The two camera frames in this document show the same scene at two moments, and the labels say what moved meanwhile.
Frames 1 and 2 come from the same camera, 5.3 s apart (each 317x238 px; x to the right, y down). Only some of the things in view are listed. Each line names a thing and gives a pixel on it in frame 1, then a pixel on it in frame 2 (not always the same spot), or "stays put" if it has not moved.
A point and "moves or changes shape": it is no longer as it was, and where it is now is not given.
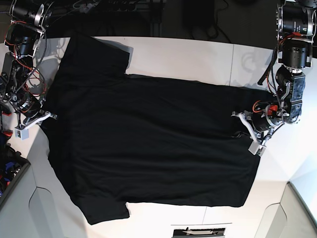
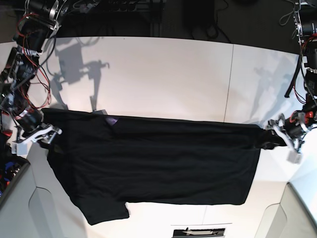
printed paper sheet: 209,230 stays put
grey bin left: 36,205 stays put
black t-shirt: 118,138 moves or changes shape
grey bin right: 291,218 stays put
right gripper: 261,120 to 295,126
